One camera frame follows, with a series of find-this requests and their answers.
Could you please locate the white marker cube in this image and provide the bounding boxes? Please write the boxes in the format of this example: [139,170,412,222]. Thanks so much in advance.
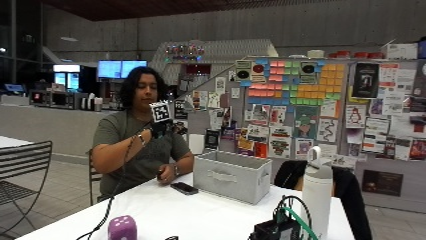
[149,101,173,123]

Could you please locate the black smartphone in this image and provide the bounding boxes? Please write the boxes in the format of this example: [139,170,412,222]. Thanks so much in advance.
[169,181,200,196]

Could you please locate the person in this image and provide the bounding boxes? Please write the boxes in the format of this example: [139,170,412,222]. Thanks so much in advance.
[91,65,196,203]

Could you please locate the grey fabric storage box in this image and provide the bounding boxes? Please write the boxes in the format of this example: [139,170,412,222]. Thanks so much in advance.
[192,150,273,205]

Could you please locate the brown chair behind person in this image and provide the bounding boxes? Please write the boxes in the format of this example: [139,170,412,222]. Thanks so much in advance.
[87,149,104,206]

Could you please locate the purple plush dice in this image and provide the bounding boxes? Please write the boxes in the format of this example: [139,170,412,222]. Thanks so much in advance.
[107,215,139,240]

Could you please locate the white perforated staircase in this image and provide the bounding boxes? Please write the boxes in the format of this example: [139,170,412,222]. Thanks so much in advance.
[148,38,280,86]

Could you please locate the lit drinks fridge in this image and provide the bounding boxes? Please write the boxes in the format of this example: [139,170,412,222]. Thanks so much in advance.
[52,63,85,94]

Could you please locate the grey service counter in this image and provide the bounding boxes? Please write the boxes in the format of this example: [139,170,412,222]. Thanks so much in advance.
[0,103,117,158]

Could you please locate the black coffee machine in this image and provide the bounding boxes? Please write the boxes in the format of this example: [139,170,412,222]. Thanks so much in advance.
[28,89,77,110]

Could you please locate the black electronics box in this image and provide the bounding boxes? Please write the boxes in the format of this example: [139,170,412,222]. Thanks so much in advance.
[248,218,304,240]

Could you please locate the black metal slatted chair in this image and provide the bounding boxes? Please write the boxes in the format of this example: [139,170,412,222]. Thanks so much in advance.
[0,140,53,236]

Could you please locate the grey notice board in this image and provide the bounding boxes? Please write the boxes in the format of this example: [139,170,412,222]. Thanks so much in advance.
[185,57,426,214]

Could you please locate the cluster of coloured sticky notes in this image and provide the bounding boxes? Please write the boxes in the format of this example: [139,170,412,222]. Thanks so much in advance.
[238,58,346,107]

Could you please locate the white side table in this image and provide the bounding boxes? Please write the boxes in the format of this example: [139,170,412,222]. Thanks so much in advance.
[0,135,35,150]

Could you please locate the small blue screen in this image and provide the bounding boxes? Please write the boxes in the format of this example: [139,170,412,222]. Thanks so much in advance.
[4,83,27,93]

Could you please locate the black jacket on chair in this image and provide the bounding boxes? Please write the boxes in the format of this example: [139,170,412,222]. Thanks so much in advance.
[273,159,374,240]

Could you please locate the black framed poster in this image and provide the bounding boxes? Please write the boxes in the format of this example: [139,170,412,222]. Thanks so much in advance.
[352,62,381,100]

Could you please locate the group of paper posters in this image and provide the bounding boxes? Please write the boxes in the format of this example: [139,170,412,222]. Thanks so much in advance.
[173,61,426,169]

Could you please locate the dark plaque sign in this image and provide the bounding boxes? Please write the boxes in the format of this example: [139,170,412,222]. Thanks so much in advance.
[361,169,405,197]

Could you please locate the white cardboard box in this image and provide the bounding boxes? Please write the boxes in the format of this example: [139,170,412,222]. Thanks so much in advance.
[385,43,419,61]

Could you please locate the black glove cable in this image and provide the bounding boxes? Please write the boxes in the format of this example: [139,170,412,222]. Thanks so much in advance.
[75,134,137,240]

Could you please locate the blue wall monitor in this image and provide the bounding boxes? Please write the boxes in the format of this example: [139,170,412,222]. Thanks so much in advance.
[120,59,149,79]
[97,60,124,80]

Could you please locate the black looped cable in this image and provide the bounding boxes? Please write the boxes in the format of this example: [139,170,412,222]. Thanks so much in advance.
[273,194,314,240]

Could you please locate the green cable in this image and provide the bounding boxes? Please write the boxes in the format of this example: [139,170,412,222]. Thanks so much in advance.
[281,206,320,240]

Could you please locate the white water bottle with handle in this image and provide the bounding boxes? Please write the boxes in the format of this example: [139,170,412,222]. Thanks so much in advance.
[301,145,334,240]

